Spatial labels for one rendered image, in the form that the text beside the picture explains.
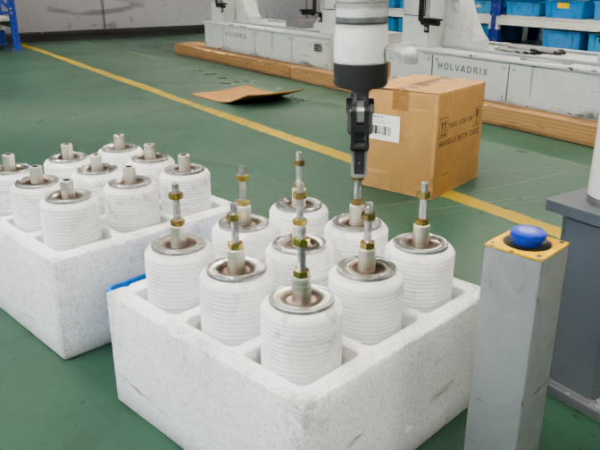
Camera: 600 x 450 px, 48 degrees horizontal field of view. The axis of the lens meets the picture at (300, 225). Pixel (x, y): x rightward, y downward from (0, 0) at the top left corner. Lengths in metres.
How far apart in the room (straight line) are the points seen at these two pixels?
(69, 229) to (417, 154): 1.08
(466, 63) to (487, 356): 2.43
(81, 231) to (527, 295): 0.72
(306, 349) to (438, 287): 0.25
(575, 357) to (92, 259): 0.76
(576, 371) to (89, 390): 0.73
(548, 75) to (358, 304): 2.17
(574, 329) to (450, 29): 2.56
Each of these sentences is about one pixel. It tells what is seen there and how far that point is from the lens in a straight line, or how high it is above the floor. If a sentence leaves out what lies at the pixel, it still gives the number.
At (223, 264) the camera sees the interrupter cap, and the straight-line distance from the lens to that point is 0.87.
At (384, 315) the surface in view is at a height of 0.21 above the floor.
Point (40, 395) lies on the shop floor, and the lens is 1.13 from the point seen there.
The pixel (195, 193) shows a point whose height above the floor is 0.22.
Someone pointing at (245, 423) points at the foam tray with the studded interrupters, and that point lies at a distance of 0.82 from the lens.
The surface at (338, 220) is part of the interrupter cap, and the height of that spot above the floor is 0.25.
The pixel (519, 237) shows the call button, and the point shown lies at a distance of 0.79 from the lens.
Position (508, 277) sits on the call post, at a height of 0.28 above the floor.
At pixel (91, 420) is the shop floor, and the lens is 1.05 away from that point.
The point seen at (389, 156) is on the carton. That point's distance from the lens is 1.98.
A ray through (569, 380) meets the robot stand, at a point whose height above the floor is 0.03.
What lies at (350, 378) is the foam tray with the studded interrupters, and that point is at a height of 0.18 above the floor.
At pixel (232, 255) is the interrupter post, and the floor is 0.28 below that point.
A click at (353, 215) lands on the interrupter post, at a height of 0.27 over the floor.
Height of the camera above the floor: 0.60
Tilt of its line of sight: 21 degrees down
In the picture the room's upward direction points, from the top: straight up
